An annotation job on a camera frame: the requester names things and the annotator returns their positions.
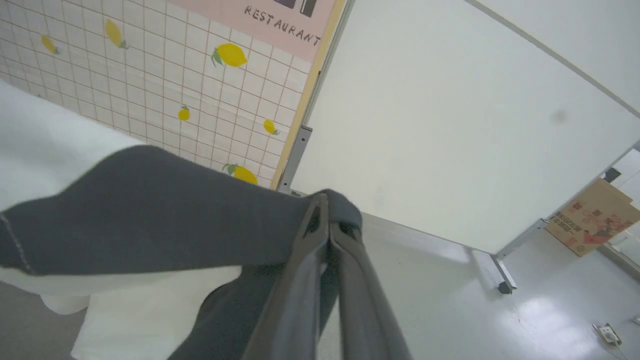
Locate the white partition board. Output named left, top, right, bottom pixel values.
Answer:
left=277, top=0, right=640, bottom=296

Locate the black and white garment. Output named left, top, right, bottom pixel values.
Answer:
left=0, top=80, right=364, bottom=360

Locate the pink restaurant sign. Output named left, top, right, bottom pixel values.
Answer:
left=167, top=0, right=347, bottom=64

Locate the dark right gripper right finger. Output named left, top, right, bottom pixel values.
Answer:
left=329, top=222, right=414, bottom=360

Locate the white floor plug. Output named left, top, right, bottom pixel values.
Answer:
left=592, top=322, right=624, bottom=347

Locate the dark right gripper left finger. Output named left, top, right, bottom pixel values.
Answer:
left=242, top=192, right=331, bottom=360

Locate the printed cardboard box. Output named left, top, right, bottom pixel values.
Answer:
left=544, top=177, right=640, bottom=258

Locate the lemon print tile backdrop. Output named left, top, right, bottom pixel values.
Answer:
left=0, top=0, right=321, bottom=190

